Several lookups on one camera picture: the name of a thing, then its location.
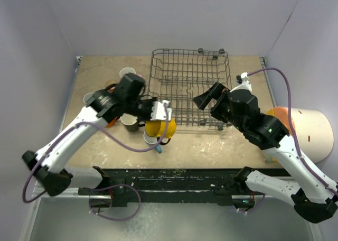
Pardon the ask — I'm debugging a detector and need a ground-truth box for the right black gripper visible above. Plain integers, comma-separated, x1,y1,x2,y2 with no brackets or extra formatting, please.
193,81,246,133

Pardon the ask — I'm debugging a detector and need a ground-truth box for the orange mug black handle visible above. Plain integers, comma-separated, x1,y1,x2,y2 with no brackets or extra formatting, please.
106,86,119,128

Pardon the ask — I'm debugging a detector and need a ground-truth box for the pink faceted mug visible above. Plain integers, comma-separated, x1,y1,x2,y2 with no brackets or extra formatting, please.
119,67,143,79

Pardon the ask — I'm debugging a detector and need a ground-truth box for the yellow mug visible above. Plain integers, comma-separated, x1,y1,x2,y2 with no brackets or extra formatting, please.
145,119,176,146

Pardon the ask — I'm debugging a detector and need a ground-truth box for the small salmon pink cup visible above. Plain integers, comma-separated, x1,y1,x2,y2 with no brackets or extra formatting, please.
83,92,95,105

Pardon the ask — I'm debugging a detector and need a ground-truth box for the blue mug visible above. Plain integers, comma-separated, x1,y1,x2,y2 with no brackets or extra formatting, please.
143,132,162,154

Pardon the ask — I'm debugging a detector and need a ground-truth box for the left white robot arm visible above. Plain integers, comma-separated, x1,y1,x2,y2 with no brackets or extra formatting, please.
22,73,166,197

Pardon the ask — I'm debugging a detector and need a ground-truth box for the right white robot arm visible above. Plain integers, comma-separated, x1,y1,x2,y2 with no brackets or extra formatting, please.
193,82,337,224

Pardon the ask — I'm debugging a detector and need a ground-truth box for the white cylinder with orange lid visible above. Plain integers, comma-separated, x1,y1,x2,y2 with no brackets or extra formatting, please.
264,106,334,164

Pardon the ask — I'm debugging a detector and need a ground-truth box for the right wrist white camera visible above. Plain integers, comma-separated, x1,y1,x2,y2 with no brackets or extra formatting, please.
232,72,252,92

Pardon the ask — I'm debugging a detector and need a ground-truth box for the grey wire dish rack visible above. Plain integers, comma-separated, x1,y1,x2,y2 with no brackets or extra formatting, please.
147,48,232,131

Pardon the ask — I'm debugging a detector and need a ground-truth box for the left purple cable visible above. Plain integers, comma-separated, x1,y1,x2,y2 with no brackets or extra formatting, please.
22,103,171,220

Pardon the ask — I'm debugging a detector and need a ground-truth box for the purple cable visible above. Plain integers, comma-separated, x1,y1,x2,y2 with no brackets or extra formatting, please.
22,103,171,220
232,67,338,216

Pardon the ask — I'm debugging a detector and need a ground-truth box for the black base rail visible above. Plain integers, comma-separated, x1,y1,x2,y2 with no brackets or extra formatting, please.
78,167,252,207

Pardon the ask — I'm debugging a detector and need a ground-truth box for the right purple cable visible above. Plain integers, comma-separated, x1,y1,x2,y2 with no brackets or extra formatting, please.
232,67,338,216

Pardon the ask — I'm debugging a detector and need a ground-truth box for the aluminium frame rail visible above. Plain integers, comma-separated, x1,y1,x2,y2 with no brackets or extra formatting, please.
31,176,312,199

